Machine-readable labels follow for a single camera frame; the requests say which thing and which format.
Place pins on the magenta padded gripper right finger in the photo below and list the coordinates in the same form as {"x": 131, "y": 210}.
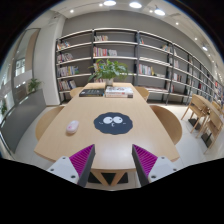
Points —
{"x": 149, "y": 167}

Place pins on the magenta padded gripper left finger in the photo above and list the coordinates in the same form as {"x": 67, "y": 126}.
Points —
{"x": 75, "y": 168}

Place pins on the white pink computer mouse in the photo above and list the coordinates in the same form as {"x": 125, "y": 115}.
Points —
{"x": 72, "y": 127}

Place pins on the dark cartoon face mouse pad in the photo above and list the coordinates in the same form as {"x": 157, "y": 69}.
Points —
{"x": 113, "y": 123}

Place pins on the wooden chair near right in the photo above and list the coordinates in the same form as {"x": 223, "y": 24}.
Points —
{"x": 170, "y": 122}

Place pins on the wooden chair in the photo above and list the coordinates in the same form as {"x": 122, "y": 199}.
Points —
{"x": 45, "y": 121}
{"x": 75, "y": 91}
{"x": 143, "y": 92}
{"x": 170, "y": 122}

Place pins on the wooden chair near left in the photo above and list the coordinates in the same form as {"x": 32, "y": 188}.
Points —
{"x": 45, "y": 121}

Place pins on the long wooden table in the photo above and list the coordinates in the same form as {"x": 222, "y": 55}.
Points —
{"x": 113, "y": 153}

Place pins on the wooden chair far right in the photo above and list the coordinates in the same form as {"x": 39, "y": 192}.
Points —
{"x": 143, "y": 92}

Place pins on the wooden chair far left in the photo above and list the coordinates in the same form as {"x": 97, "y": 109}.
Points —
{"x": 75, "y": 91}

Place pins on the black book on table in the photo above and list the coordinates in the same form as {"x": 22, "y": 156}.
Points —
{"x": 91, "y": 93}

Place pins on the wooden chairs at right table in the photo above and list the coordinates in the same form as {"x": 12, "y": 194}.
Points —
{"x": 210, "y": 116}

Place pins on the stack of colourful books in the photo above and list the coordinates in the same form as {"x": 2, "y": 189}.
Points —
{"x": 119, "y": 92}

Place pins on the green plant by window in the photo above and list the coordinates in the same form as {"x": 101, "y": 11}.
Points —
{"x": 33, "y": 85}

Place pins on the green potted plant on table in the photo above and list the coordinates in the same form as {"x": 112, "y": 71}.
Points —
{"x": 109, "y": 70}

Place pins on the large grey wall bookshelf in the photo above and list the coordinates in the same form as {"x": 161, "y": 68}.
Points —
{"x": 169, "y": 72}

